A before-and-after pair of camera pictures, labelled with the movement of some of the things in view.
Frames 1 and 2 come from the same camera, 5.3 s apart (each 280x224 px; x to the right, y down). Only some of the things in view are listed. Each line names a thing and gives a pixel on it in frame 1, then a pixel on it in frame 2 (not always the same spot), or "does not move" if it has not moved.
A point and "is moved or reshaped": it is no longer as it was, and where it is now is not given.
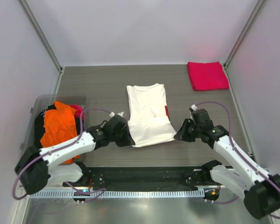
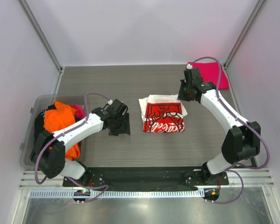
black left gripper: [128, 140] → [124, 128]
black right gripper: [182, 134] → [181, 96]
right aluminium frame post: [258, 8] does not move
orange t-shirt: [59, 125] does not move
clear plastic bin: [41, 102] does not move
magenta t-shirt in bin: [79, 109] does not move
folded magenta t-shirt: [207, 76] does not move
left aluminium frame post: [26, 6] does not move
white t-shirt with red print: [149, 122] is moved or reshaped
